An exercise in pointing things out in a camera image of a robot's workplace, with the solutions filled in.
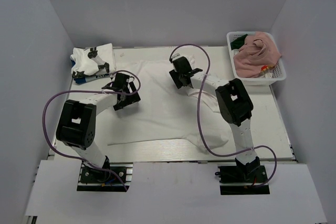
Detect white red-print t-shirt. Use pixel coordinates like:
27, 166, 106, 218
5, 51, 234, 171
106, 60, 232, 152

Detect dark green t-shirt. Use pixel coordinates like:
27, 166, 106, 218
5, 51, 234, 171
230, 34, 248, 50

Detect pink t-shirt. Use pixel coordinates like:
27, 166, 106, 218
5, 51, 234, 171
233, 31, 281, 78

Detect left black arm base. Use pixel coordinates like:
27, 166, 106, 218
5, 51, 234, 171
77, 164, 133, 192

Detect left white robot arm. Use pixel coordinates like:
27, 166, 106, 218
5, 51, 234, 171
56, 70, 141, 182

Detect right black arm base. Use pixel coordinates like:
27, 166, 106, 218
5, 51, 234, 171
215, 165, 270, 196

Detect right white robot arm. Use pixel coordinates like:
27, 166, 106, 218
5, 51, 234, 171
169, 56, 260, 182

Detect folded white printed t-shirt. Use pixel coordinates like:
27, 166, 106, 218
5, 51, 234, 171
70, 43, 116, 79

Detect folded blue t-shirt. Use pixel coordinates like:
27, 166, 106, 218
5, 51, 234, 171
71, 62, 110, 84

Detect white plastic basket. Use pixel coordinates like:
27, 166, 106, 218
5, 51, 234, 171
226, 31, 286, 86

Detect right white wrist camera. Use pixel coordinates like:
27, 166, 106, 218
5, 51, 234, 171
170, 53, 182, 63

